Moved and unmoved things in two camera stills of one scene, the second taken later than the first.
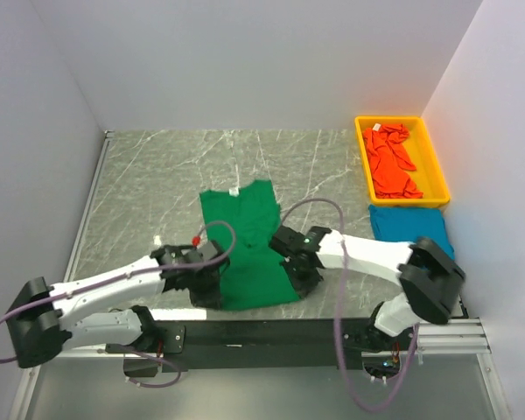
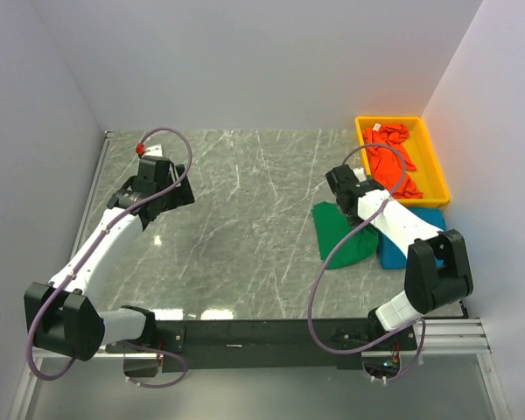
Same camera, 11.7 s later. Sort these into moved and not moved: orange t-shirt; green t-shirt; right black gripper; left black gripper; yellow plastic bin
Moved: left black gripper; right black gripper; green t-shirt
Not moved: orange t-shirt; yellow plastic bin
